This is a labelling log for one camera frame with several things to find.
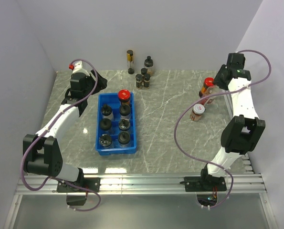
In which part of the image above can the small spice jar right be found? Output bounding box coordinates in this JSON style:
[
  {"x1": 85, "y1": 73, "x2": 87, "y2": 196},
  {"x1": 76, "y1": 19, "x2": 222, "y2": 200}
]
[{"x1": 144, "y1": 73, "x2": 151, "y2": 89}]

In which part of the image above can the small spice jar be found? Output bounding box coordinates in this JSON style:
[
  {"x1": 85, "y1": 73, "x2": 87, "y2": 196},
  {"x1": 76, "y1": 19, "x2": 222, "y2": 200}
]
[
  {"x1": 144, "y1": 73, "x2": 151, "y2": 89},
  {"x1": 136, "y1": 74, "x2": 143, "y2": 89},
  {"x1": 141, "y1": 68, "x2": 147, "y2": 75}
]

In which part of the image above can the aluminium front rail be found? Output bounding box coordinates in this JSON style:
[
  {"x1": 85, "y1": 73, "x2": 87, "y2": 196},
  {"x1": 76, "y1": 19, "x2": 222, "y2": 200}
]
[{"x1": 15, "y1": 174, "x2": 267, "y2": 195}]

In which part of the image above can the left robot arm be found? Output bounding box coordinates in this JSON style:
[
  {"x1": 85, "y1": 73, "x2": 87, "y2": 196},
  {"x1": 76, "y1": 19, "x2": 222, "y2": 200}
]
[{"x1": 20, "y1": 67, "x2": 107, "y2": 192}]

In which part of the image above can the tall yellow black grinder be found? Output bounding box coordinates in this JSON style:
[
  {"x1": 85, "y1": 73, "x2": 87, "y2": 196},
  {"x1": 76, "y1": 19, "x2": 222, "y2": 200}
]
[{"x1": 126, "y1": 50, "x2": 134, "y2": 74}]

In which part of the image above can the small spice jar left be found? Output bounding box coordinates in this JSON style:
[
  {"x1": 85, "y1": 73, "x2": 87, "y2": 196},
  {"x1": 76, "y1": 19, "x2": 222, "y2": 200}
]
[{"x1": 136, "y1": 74, "x2": 143, "y2": 89}]

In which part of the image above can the shaker jar white powder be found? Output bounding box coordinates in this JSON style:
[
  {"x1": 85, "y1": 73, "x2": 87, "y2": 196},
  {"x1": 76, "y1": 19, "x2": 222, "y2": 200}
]
[{"x1": 99, "y1": 134, "x2": 113, "y2": 148}]

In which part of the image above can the black cap bottle back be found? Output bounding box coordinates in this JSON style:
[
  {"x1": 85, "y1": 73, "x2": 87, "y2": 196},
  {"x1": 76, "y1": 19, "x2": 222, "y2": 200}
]
[{"x1": 99, "y1": 118, "x2": 112, "y2": 133}]

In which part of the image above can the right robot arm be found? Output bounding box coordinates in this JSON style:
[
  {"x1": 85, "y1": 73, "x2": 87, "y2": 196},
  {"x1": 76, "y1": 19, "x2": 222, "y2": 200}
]
[{"x1": 199, "y1": 52, "x2": 265, "y2": 191}]

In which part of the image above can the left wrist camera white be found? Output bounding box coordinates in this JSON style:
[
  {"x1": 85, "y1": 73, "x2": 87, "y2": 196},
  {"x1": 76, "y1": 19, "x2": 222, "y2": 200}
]
[{"x1": 69, "y1": 61, "x2": 89, "y2": 76}]

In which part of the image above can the white lid spice jar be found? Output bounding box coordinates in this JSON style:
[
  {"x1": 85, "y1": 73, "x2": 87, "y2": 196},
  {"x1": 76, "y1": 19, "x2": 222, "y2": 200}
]
[{"x1": 190, "y1": 104, "x2": 205, "y2": 121}]

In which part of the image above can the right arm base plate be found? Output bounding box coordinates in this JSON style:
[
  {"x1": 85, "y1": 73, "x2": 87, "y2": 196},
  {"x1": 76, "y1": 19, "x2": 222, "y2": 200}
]
[{"x1": 180, "y1": 177, "x2": 227, "y2": 192}]

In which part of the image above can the red lid jar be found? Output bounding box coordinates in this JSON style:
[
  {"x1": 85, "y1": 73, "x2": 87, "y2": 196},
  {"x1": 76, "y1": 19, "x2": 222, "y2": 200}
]
[
  {"x1": 199, "y1": 77, "x2": 214, "y2": 98},
  {"x1": 117, "y1": 89, "x2": 131, "y2": 105}
]

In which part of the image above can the black cap bottle front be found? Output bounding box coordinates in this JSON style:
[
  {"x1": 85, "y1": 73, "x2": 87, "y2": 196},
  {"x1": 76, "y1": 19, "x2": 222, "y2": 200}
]
[{"x1": 118, "y1": 119, "x2": 131, "y2": 132}]

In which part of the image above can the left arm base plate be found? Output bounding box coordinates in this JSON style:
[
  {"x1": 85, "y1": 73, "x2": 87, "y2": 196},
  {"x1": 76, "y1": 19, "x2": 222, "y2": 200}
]
[{"x1": 56, "y1": 177, "x2": 100, "y2": 193}]

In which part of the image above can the black cap bottle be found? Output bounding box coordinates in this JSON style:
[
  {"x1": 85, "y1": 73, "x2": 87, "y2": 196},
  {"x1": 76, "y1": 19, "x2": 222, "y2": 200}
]
[
  {"x1": 99, "y1": 118, "x2": 112, "y2": 133},
  {"x1": 118, "y1": 119, "x2": 131, "y2": 132}
]

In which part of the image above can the knob lid jar white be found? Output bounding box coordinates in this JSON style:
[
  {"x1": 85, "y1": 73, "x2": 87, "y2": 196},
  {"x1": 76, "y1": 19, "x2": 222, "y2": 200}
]
[{"x1": 118, "y1": 131, "x2": 131, "y2": 147}]

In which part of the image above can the small spice jar back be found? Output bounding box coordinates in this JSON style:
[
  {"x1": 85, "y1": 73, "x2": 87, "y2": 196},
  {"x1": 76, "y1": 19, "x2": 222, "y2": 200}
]
[{"x1": 141, "y1": 68, "x2": 147, "y2": 75}]

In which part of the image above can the blue divided plastic bin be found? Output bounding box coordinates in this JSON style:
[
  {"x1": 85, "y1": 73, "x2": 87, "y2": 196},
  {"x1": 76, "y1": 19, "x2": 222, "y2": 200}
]
[{"x1": 95, "y1": 92, "x2": 137, "y2": 156}]

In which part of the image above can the tall clear sauce bottle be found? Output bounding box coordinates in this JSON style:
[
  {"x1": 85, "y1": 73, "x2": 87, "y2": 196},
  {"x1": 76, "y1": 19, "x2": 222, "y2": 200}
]
[{"x1": 199, "y1": 85, "x2": 222, "y2": 105}]

